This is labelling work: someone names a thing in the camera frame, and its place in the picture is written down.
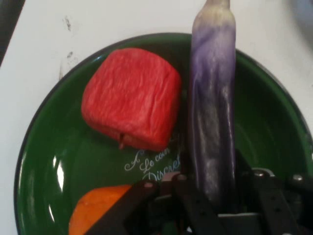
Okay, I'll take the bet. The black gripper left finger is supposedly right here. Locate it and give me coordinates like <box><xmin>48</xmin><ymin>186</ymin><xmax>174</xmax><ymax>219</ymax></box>
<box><xmin>84</xmin><ymin>171</ymin><xmax>229</xmax><ymax>235</ymax></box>

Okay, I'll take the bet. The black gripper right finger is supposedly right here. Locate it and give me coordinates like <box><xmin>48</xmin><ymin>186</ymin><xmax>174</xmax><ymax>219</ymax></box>
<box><xmin>234</xmin><ymin>148</ymin><xmax>313</xmax><ymax>235</ymax></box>

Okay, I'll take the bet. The purple toy eggplant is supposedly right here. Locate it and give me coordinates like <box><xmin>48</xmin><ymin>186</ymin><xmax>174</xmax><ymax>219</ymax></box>
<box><xmin>187</xmin><ymin>0</ymin><xmax>237</xmax><ymax>212</ymax></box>

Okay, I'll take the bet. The orange toy cube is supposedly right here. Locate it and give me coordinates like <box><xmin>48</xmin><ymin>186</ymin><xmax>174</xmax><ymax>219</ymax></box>
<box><xmin>68</xmin><ymin>184</ymin><xmax>134</xmax><ymax>235</ymax></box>

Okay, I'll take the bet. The dark green enamel plate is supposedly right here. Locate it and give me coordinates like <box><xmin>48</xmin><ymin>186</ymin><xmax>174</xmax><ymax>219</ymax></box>
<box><xmin>13</xmin><ymin>32</ymin><xmax>313</xmax><ymax>235</ymax></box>

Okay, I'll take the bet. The red toy cube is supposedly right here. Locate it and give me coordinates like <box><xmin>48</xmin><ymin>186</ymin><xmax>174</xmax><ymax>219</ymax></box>
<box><xmin>81</xmin><ymin>47</ymin><xmax>183</xmax><ymax>152</ymax></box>

